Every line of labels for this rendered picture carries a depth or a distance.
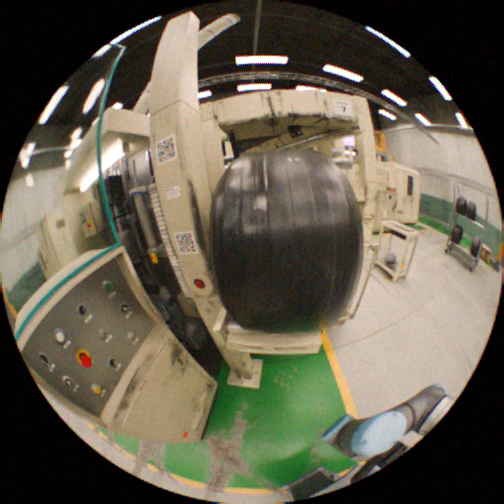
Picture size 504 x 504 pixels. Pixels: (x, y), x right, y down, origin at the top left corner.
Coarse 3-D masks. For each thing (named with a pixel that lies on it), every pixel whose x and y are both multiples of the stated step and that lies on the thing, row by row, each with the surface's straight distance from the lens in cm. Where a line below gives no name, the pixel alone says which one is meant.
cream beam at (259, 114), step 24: (240, 96) 76; (264, 96) 74; (288, 96) 74; (312, 96) 76; (336, 96) 81; (240, 120) 70; (264, 120) 70; (288, 120) 73; (312, 120) 75; (336, 120) 76
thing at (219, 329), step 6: (222, 306) 59; (222, 312) 57; (222, 318) 55; (228, 318) 58; (216, 324) 54; (222, 324) 54; (216, 330) 52; (222, 330) 54; (216, 336) 55; (222, 336) 55; (222, 342) 58
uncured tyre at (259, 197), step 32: (256, 160) 31; (320, 160) 30; (224, 192) 26; (256, 192) 23; (288, 192) 23; (320, 192) 24; (352, 192) 30; (224, 224) 23; (256, 224) 21; (288, 224) 21; (320, 224) 22; (352, 224) 24; (224, 256) 23; (256, 256) 21; (288, 256) 21; (320, 256) 22; (352, 256) 24; (224, 288) 25; (256, 288) 23; (288, 288) 23; (320, 288) 24; (352, 288) 28; (256, 320) 29; (288, 320) 28; (320, 320) 30
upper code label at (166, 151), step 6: (168, 138) 49; (174, 138) 48; (156, 144) 52; (162, 144) 50; (168, 144) 48; (174, 144) 47; (156, 150) 51; (162, 150) 50; (168, 150) 48; (174, 150) 47; (162, 156) 49; (168, 156) 48; (174, 156) 46; (162, 162) 49
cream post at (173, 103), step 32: (192, 32) 96; (160, 64) 73; (192, 64) 74; (160, 96) 59; (192, 96) 61; (160, 128) 53; (192, 128) 52; (192, 160) 47; (160, 192) 50; (192, 192) 43; (192, 224) 44; (192, 256) 49; (192, 288) 58; (224, 352) 96
